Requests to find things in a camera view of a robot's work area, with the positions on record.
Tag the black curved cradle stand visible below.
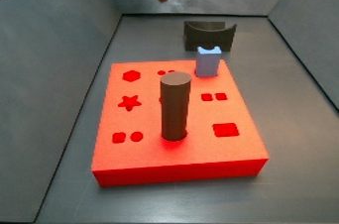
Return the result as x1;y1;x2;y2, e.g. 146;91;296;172
184;21;238;52

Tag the light blue notched peg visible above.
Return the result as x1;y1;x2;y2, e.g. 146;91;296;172
196;47;222;77

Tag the dark brown cylinder peg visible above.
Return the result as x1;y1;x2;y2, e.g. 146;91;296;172
160;71;192;142

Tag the red shape sorting block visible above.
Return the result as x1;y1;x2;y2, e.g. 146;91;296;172
91;60;268;186

